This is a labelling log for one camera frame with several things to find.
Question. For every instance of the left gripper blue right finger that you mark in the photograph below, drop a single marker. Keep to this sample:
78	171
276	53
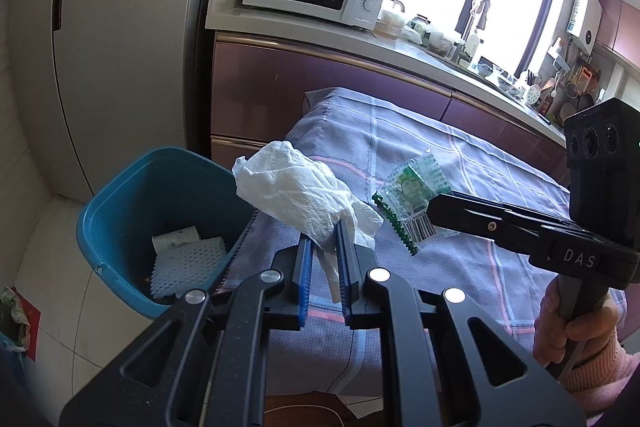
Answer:
375	298

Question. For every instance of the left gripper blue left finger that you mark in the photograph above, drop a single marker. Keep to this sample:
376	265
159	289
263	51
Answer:
274	299

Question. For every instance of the white tissue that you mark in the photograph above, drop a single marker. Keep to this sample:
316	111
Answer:
305	194

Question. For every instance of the green clear plastic wrapper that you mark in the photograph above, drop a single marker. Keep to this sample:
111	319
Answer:
404	197

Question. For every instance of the teal plastic trash bin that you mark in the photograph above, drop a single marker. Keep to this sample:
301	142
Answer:
165	190

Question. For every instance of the purple kitchen base cabinets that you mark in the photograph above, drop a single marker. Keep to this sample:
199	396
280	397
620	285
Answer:
261	87

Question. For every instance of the metal kitchen faucet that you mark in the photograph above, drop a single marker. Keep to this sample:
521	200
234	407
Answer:
478	20

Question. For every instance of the right hand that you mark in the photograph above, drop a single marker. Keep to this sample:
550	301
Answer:
552	333

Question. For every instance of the purple plaid tablecloth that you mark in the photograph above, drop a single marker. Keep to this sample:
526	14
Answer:
363	144

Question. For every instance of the white dotted utensil holder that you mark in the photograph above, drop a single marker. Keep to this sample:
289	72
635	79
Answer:
532	94

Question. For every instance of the red packet on floor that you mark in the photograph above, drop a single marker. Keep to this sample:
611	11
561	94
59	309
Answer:
19	324

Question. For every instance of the silver refrigerator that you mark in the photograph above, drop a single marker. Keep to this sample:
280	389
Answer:
98	83

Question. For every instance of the black right camera box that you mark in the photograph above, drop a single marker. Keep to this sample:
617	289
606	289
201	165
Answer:
602	144

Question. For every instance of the pink upper wall cabinet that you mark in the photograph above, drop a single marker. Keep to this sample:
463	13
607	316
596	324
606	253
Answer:
619	29

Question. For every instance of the white wall water heater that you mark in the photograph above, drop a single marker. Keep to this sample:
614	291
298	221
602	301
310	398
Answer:
584	23

